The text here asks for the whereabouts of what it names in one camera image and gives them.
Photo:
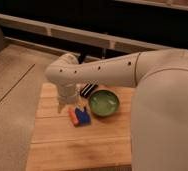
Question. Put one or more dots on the wooden table board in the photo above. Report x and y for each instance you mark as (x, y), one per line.
(58, 145)

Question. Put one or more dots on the black striped box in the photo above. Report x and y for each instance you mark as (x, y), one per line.
(87, 90)

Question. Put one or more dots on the green ceramic bowl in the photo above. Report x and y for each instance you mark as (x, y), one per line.
(103, 103)

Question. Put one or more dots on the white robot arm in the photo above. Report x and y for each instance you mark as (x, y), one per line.
(159, 108)

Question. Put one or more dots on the blue and orange sponge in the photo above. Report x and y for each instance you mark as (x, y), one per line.
(79, 116)

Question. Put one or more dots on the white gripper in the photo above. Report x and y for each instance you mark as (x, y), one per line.
(67, 94)

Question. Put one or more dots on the white horizontal rail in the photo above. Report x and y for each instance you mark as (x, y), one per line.
(77, 35)

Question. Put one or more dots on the black table leg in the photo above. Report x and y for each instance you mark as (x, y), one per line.
(82, 57)

